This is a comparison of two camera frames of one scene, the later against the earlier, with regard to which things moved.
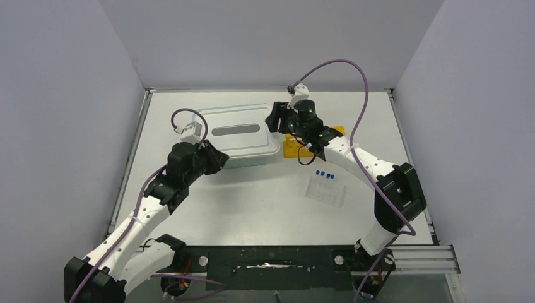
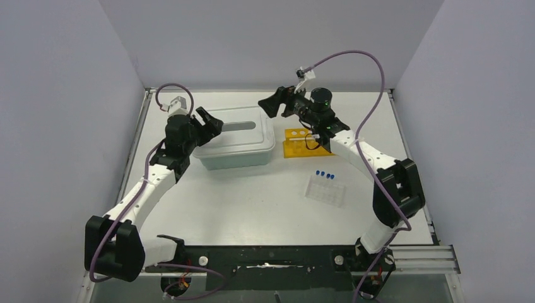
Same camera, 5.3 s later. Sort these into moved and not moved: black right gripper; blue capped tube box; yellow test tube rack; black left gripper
Moved: black right gripper; black left gripper
Not moved: yellow test tube rack; blue capped tube box
